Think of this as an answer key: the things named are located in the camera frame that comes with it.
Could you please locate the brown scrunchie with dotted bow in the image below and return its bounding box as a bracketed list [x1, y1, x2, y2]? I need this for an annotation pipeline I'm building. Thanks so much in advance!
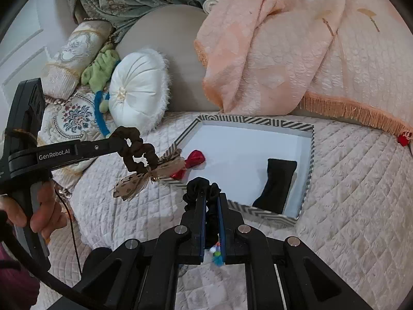
[113, 126, 186, 201]

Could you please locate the quilted beige bedspread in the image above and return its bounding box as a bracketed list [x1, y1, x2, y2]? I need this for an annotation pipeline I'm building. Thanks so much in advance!
[48, 110, 413, 310]

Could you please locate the round white pillow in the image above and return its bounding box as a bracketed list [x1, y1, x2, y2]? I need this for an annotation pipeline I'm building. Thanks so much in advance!
[108, 49, 171, 134]

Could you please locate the person's left forearm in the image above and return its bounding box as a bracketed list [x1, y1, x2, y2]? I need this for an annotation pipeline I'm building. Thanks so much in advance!
[0, 242, 41, 310]

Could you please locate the black bead bracelet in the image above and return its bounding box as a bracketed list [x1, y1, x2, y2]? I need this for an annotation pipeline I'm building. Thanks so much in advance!
[182, 177, 226, 267]

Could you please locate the thin black cable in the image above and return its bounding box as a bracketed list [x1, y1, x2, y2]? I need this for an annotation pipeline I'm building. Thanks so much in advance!
[54, 187, 83, 276]

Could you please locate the beige padded headboard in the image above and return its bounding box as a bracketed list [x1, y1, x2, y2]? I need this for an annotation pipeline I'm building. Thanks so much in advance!
[114, 5, 226, 113]

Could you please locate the red shiny bow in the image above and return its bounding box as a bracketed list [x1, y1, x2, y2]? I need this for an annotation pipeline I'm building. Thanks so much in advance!
[171, 150, 207, 180]

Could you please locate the person's left hand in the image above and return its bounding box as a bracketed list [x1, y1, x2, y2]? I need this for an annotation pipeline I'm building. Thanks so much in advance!
[0, 182, 70, 243]

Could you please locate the peach fringed blanket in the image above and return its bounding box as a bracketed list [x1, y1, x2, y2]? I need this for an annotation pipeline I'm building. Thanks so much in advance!
[194, 0, 413, 139]

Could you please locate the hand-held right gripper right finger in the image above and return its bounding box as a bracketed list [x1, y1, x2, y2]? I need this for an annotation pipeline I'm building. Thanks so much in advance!
[219, 193, 371, 310]

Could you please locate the embroidered bolster pillow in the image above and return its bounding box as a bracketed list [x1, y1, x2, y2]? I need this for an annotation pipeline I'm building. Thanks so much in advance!
[42, 21, 113, 100]

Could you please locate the thick black cable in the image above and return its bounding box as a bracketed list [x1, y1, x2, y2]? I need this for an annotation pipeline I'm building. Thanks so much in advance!
[0, 210, 110, 310]

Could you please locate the striped shallow box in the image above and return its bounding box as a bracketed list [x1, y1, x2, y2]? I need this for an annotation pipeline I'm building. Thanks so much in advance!
[161, 114, 315, 228]

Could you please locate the floral embroidered cushion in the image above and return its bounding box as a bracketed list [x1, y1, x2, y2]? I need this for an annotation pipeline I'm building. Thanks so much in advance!
[35, 86, 112, 175]

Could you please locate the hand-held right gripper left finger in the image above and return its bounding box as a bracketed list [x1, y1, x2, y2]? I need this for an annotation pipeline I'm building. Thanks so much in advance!
[69, 191, 207, 310]

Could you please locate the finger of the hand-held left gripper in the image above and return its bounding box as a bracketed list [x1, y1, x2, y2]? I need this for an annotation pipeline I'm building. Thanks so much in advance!
[79, 132, 130, 165]

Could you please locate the black velvet pad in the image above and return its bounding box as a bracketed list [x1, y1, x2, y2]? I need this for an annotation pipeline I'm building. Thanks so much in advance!
[252, 158, 297, 214]

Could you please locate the green and blue plush toy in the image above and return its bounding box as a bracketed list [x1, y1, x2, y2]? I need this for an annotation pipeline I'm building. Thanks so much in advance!
[81, 43, 121, 136]

